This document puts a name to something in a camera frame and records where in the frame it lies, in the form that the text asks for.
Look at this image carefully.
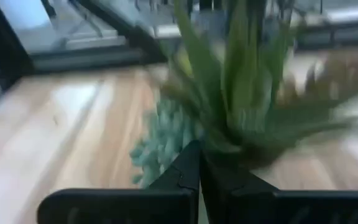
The black aluminium table frame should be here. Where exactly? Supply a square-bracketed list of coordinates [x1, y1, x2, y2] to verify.
[0, 0, 358, 91]

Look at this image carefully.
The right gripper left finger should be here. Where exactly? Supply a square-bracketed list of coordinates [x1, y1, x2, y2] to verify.
[37, 139, 201, 224]

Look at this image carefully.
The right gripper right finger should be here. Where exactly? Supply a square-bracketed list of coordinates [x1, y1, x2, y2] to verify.
[200, 149, 358, 224]

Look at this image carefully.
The green potted succulent plant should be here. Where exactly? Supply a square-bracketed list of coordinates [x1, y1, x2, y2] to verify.
[129, 0, 358, 189]

